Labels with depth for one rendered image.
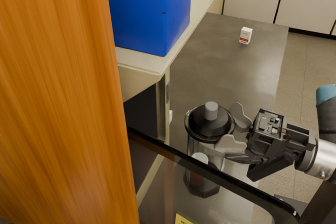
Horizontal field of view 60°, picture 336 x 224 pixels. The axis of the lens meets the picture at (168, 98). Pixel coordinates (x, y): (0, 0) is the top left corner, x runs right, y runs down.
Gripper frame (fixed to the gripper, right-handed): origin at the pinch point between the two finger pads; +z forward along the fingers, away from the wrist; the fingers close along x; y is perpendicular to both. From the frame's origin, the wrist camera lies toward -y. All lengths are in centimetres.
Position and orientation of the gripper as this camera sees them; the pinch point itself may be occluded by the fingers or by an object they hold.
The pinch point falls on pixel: (209, 128)
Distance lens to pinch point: 65.0
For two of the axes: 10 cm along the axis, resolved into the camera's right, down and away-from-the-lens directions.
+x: -3.8, 6.2, -6.9
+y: 0.7, -7.2, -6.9
